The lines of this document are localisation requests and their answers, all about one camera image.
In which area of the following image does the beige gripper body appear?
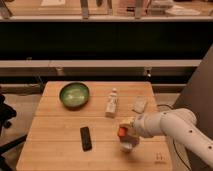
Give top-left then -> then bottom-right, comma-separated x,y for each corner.
118,117 -> 140,146

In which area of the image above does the red orange pepper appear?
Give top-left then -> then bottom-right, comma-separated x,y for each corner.
118,128 -> 126,137

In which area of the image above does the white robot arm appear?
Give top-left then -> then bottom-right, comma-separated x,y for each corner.
117,108 -> 213,169

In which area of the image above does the green ceramic bowl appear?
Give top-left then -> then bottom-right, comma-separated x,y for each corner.
59,82 -> 90,109

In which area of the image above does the white folded cloth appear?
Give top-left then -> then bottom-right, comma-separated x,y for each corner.
133,97 -> 147,114

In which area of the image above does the small white bottle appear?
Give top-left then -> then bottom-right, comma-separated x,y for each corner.
105,88 -> 118,118

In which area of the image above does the black remote control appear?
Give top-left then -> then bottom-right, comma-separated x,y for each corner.
80,127 -> 92,151

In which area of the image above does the dark grey cabinet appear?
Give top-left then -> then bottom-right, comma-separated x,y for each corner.
173,46 -> 213,171

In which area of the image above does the black office chair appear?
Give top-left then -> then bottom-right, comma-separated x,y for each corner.
0,94 -> 27,171

